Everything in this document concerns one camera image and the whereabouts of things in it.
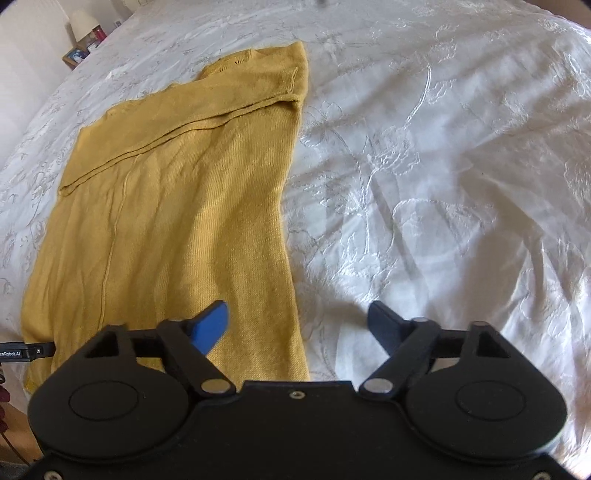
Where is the yellow knit sweater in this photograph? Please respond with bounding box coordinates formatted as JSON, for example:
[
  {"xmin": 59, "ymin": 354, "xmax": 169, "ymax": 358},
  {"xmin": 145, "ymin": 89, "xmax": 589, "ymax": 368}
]
[{"xmin": 21, "ymin": 41, "xmax": 311, "ymax": 393}]

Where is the cream table lamp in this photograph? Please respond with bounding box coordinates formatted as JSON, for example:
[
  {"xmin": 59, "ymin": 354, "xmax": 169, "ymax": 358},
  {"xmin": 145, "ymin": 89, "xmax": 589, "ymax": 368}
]
[{"xmin": 69, "ymin": 10, "xmax": 100, "ymax": 48}]

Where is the wooden photo frame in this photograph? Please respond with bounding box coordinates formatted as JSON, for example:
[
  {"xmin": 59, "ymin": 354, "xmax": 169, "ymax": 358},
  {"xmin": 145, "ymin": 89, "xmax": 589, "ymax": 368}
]
[{"xmin": 62, "ymin": 45, "xmax": 91, "ymax": 66}]

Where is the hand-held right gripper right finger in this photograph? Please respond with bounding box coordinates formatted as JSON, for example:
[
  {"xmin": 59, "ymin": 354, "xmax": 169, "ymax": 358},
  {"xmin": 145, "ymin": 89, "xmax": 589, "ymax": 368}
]
[{"xmin": 358, "ymin": 301, "xmax": 514, "ymax": 400}]

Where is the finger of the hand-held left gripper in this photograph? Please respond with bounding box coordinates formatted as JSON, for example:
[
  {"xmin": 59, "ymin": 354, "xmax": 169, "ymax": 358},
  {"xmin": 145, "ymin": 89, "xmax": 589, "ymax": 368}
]
[{"xmin": 0, "ymin": 342, "xmax": 57, "ymax": 364}]

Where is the white embroidered bedspread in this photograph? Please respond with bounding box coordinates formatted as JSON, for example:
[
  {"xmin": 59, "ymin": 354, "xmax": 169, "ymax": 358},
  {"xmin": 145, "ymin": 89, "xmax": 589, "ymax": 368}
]
[{"xmin": 0, "ymin": 0, "xmax": 591, "ymax": 467}]

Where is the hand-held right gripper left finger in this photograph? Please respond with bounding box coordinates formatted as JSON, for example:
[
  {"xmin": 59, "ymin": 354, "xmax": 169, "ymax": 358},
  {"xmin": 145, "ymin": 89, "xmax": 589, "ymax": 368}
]
[{"xmin": 82, "ymin": 300, "xmax": 236, "ymax": 398}]

